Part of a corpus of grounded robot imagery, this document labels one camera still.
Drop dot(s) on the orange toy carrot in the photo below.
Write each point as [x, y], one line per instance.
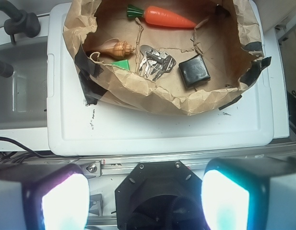
[160, 17]

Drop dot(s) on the bunch of silver keys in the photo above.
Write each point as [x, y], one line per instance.
[155, 62]

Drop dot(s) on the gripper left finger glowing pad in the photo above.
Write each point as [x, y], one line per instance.
[43, 197]

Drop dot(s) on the green triangular block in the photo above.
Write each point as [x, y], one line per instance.
[124, 64]

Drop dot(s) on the black cylindrical handle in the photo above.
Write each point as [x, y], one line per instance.
[6, 70]

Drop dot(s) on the black octagonal mount plate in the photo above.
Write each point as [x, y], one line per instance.
[160, 196]

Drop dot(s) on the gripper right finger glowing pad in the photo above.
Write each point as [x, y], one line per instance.
[250, 193]

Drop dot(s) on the white plastic bin lid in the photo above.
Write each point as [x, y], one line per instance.
[75, 128]

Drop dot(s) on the clear plastic storage bin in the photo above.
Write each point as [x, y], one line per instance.
[23, 96]

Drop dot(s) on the black box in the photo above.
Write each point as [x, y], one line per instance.
[194, 72]

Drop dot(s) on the crumpled brown paper bag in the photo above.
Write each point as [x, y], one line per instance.
[227, 35]

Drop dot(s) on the brown conch seashell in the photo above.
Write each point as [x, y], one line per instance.
[115, 48]

